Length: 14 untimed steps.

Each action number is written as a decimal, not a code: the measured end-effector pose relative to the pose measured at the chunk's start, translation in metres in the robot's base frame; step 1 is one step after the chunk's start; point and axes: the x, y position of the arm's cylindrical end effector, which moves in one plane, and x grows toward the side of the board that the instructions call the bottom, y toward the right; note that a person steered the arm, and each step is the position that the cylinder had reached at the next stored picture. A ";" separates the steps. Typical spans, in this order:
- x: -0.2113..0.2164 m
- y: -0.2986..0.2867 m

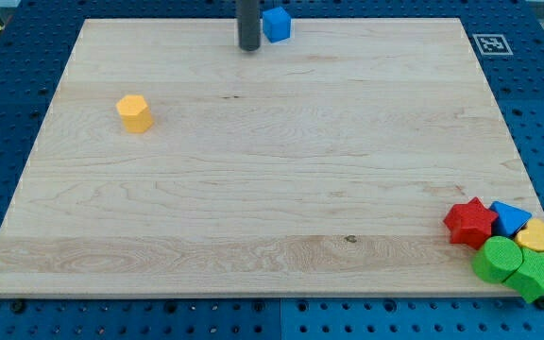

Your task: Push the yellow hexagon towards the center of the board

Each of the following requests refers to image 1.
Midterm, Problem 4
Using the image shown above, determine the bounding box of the yellow hexagon block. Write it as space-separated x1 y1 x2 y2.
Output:
115 94 154 133

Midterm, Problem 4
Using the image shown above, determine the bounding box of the yellow heart block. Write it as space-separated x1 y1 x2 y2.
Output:
514 218 544 252

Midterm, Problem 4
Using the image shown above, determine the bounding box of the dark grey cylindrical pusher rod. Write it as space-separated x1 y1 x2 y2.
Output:
236 0 261 52

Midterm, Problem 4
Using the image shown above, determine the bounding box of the blue triangle block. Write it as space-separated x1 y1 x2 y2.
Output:
490 201 532 238

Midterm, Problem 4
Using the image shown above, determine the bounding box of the light wooden board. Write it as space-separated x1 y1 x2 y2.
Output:
0 18 544 298

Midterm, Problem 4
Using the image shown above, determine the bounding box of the blue cube block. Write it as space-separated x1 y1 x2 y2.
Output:
263 7 292 43

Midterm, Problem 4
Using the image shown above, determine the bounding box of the green star block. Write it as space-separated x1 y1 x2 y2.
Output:
503 247 544 303

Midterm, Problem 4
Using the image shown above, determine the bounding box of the green cylinder block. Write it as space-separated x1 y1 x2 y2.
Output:
471 236 523 283

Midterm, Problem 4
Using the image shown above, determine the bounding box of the white fiducial marker tag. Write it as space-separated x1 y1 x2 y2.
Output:
472 33 513 56

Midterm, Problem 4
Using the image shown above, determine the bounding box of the red star block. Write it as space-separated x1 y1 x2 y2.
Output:
443 196 499 249

